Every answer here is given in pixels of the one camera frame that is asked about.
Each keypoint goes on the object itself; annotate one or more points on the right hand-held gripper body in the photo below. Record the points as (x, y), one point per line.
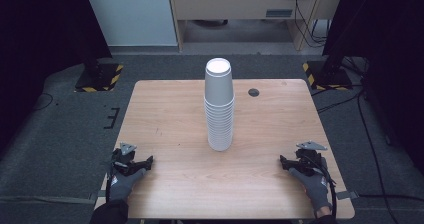
(308, 159)

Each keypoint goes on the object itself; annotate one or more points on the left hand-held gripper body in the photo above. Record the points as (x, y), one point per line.
(125, 159)

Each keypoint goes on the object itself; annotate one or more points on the stack of white cups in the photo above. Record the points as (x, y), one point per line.
(218, 117)

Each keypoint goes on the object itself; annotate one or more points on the person's left hand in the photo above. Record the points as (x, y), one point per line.
(125, 185)

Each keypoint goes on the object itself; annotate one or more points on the person's right hand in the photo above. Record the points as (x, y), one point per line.
(315, 189)

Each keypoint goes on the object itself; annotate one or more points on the black table grommet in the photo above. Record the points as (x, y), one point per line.
(253, 92)

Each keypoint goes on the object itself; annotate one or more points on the striped metal stand base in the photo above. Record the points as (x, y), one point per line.
(328, 77)
(100, 79)

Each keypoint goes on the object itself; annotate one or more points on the long grey tape strip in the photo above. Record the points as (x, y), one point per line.
(43, 199)

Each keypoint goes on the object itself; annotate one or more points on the white cabinet panel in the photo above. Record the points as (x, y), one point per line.
(130, 14)

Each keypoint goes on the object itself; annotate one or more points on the black curtain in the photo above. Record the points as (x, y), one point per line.
(40, 34)
(383, 34)

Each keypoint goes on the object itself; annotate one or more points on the beige desk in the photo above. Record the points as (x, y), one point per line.
(233, 4)

